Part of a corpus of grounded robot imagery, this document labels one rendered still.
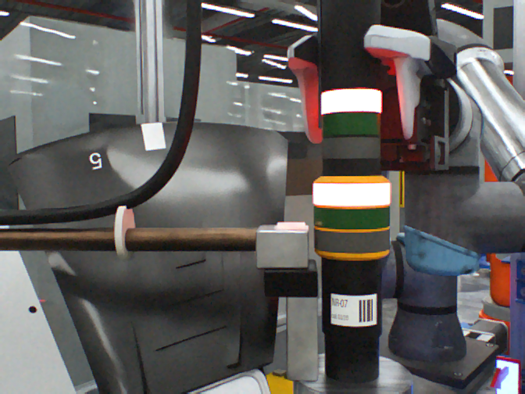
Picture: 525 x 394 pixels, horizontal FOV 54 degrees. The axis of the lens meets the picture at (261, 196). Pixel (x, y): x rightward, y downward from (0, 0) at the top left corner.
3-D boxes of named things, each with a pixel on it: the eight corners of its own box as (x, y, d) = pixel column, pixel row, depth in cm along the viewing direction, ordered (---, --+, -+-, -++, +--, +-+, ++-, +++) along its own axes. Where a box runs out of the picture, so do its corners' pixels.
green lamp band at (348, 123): (323, 135, 28) (323, 112, 28) (320, 139, 32) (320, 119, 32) (385, 134, 28) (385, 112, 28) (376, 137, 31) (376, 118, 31)
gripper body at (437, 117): (437, 169, 34) (465, 170, 44) (437, 34, 33) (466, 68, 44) (327, 171, 37) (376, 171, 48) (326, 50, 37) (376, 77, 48)
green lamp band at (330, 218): (314, 230, 28) (314, 208, 28) (312, 222, 33) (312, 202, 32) (396, 230, 28) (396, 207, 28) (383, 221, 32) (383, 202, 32)
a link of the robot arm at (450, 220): (529, 277, 51) (530, 165, 50) (413, 278, 51) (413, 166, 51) (494, 264, 59) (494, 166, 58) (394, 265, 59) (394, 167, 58)
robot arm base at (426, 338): (406, 331, 116) (406, 288, 115) (476, 345, 106) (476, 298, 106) (375, 350, 104) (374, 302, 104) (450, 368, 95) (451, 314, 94)
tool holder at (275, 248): (254, 418, 28) (251, 235, 27) (263, 367, 35) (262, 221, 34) (426, 423, 27) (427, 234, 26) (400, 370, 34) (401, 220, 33)
